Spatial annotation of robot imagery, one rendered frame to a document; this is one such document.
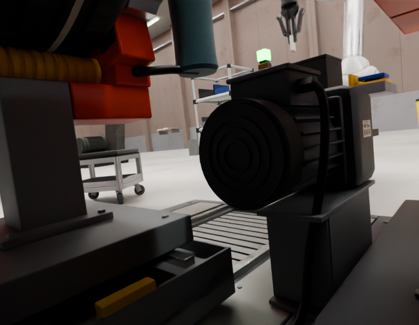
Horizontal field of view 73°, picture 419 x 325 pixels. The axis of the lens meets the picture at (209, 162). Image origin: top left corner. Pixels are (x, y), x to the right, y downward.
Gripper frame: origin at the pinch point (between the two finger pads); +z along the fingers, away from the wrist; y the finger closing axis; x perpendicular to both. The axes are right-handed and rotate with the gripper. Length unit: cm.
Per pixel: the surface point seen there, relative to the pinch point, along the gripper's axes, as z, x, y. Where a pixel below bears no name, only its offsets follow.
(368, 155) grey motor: 43, 78, -38
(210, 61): 23, 87, -13
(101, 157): 44, 34, 111
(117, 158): 46, 29, 102
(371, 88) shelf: 29, 41, -35
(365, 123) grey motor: 38, 78, -38
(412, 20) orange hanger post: 20, 66, -45
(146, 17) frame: 14, 95, -5
